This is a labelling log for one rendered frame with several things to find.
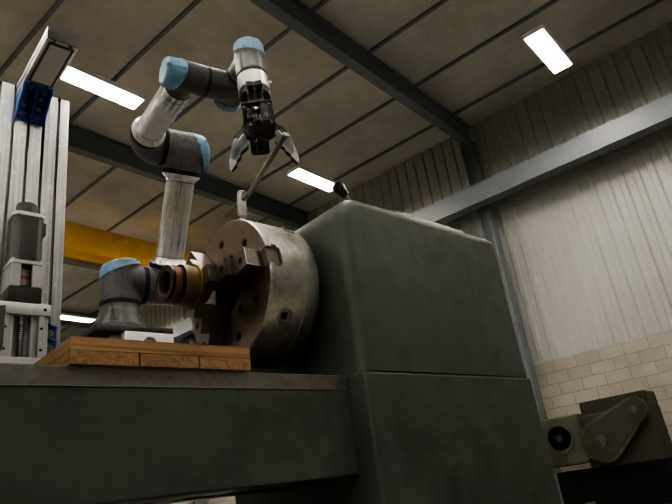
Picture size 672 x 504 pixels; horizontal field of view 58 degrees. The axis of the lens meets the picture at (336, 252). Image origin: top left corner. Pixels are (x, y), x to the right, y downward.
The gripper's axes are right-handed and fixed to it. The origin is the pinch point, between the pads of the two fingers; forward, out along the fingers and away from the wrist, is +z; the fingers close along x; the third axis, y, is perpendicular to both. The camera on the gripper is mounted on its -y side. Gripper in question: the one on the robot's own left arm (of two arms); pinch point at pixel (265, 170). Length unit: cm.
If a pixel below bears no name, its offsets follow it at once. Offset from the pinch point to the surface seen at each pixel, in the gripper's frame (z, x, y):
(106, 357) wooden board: 47, -27, 29
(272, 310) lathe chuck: 34.9, -2.5, 4.2
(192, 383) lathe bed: 50, -16, 19
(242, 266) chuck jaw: 26.0, -7.1, 6.9
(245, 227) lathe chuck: 15.0, -5.9, 2.2
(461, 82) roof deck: -648, 400, -771
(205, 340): 35.8, -16.9, -5.3
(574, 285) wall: -247, 527, -867
